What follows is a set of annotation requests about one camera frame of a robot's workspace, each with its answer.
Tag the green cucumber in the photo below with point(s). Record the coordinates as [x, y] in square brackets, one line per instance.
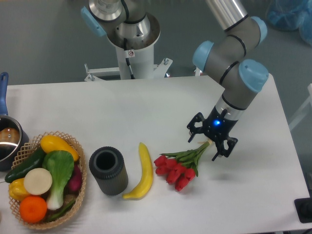
[35, 160]

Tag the yellow bell pepper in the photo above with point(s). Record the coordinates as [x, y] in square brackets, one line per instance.
[17, 190]

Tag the yellow plastic banana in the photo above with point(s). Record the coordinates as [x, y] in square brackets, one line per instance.
[147, 175]

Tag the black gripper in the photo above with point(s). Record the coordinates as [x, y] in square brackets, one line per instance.
[218, 126]

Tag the red tulip bouquet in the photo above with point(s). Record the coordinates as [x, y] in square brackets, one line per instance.
[180, 168]

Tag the round cream bun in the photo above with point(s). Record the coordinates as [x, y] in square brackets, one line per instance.
[38, 181]

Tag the dark grey ribbed vase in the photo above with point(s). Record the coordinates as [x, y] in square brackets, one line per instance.
[108, 168]

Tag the green bok choy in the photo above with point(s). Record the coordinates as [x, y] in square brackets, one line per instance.
[60, 165]

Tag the yellow squash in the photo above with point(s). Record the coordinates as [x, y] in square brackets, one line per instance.
[51, 143]

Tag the woven wicker basket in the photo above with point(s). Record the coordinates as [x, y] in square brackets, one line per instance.
[26, 150]

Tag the orange fruit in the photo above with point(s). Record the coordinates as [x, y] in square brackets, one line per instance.
[33, 209]

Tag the blue handled saucepan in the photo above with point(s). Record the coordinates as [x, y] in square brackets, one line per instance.
[12, 135]

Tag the black device at edge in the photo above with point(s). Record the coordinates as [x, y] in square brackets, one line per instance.
[304, 209]

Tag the green chili pepper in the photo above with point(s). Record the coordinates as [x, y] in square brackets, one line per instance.
[61, 212]

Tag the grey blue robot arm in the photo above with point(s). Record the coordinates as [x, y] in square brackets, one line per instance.
[225, 62]

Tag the blue plastic bag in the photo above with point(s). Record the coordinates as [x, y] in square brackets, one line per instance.
[292, 15]

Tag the white frame at right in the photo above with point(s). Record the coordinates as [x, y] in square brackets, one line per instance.
[302, 111]

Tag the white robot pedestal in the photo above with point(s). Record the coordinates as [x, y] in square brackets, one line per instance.
[134, 45]

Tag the purple sweet potato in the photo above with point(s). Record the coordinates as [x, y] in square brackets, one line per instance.
[75, 182]

